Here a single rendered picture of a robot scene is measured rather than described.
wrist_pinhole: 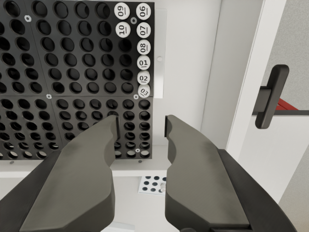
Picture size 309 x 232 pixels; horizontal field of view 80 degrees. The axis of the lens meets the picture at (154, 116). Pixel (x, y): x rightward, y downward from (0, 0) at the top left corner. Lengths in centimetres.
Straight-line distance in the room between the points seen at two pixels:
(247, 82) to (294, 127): 32
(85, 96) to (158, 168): 14
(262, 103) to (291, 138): 29
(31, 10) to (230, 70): 19
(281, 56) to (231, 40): 114
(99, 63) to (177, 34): 11
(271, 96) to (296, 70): 121
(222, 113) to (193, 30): 11
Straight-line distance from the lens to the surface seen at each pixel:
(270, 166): 54
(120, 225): 62
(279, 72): 22
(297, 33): 137
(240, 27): 21
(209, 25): 26
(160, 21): 24
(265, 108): 24
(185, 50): 26
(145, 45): 18
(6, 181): 41
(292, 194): 220
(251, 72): 19
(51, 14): 21
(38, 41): 21
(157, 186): 45
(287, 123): 48
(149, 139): 23
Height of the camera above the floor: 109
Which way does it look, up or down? 61 degrees down
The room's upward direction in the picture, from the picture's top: 176 degrees clockwise
